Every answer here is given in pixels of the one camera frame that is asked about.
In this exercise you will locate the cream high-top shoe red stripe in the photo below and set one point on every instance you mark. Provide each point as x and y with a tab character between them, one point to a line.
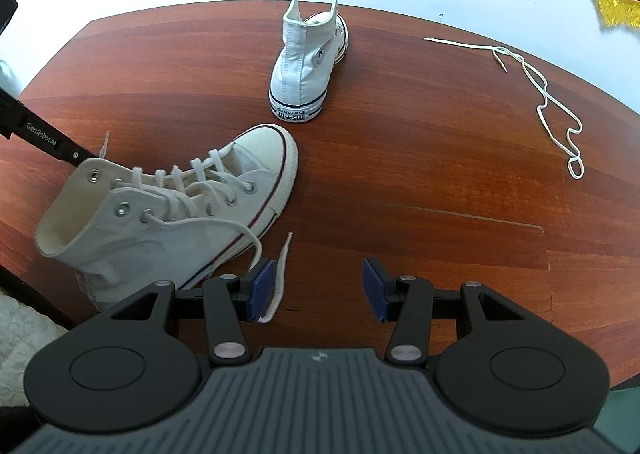
270	149

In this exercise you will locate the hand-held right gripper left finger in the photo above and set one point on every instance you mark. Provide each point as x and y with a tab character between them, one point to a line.
262	289

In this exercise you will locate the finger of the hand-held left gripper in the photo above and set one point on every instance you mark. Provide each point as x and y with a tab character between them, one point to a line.
80	155

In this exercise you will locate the person's white fleece clothing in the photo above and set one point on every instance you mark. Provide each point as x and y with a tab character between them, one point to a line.
25	349

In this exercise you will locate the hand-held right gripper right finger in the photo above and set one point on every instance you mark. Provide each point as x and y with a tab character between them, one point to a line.
375	289

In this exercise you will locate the white high-top shoe black stripe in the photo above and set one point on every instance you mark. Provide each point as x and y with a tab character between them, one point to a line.
300	69

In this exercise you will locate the white shoelace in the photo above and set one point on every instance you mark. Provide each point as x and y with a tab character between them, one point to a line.
280	279
542	109

